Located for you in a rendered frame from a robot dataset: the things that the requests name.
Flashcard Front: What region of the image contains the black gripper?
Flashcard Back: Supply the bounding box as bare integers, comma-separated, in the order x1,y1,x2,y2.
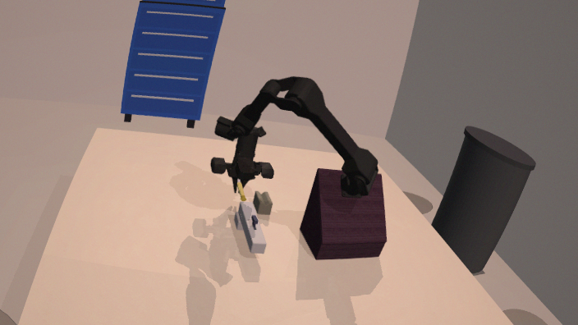
211,144,274,193

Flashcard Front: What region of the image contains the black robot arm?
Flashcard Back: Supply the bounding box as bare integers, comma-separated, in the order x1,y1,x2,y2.
215,76,378,198

